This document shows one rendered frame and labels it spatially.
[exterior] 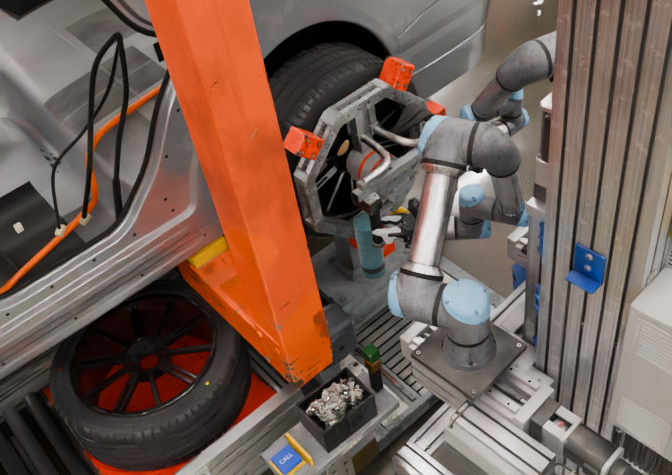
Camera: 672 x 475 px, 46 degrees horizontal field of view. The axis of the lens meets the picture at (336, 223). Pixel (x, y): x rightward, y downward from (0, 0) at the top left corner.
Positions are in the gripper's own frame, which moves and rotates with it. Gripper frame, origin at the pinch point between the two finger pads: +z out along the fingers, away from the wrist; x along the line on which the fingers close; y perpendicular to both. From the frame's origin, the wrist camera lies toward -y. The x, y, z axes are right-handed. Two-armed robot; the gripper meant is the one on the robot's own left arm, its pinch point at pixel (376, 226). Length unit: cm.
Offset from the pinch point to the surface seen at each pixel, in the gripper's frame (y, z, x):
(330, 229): 12.5, 17.5, 11.4
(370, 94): -28.9, 0.2, 30.0
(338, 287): 61, 23, 26
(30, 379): 52, 133, -22
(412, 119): -19.0, -12.4, 28.6
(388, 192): -2.7, -3.7, 12.3
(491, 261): 83, -39, 57
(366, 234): 11.7, 4.9, 7.7
